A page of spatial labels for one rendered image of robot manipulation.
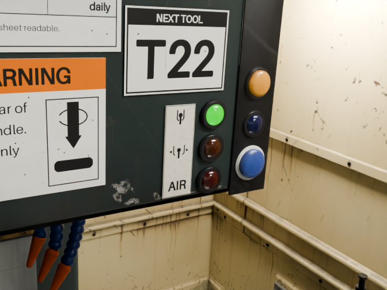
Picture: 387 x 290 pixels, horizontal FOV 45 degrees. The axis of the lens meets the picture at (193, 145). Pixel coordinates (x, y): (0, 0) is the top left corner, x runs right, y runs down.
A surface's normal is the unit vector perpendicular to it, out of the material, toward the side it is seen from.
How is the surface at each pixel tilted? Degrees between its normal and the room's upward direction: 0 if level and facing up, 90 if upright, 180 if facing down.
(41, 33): 90
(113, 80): 90
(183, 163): 90
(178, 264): 90
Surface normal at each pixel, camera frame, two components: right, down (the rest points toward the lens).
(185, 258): 0.53, 0.27
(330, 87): -0.85, 0.11
